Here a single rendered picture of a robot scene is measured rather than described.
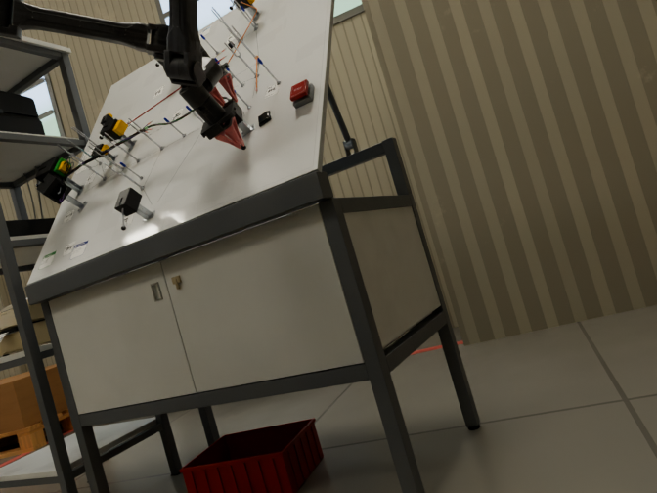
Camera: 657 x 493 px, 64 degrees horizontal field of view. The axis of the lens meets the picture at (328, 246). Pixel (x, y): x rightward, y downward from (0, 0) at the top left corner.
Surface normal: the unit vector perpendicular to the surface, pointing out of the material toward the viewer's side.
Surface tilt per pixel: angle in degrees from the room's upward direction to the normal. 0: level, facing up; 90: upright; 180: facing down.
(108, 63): 90
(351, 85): 90
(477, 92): 90
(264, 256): 90
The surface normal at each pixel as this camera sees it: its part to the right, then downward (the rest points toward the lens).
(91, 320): -0.46, 0.10
